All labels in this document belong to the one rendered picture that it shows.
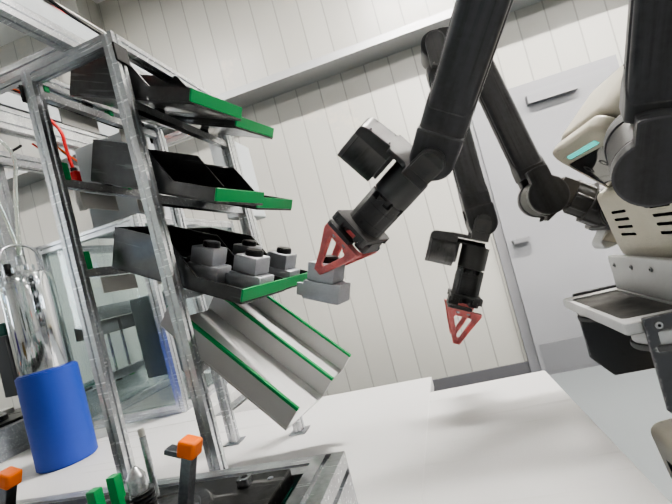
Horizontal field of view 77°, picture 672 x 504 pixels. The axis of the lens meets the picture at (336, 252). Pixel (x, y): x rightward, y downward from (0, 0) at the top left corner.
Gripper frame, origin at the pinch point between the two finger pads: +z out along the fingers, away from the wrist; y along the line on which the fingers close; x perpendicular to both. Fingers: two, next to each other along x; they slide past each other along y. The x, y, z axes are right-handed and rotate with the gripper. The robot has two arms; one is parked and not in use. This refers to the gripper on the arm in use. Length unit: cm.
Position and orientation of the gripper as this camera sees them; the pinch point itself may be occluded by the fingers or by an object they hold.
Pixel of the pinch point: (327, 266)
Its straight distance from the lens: 66.9
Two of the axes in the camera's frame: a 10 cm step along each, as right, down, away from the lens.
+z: -6.3, 6.9, 3.6
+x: 6.5, 7.2, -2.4
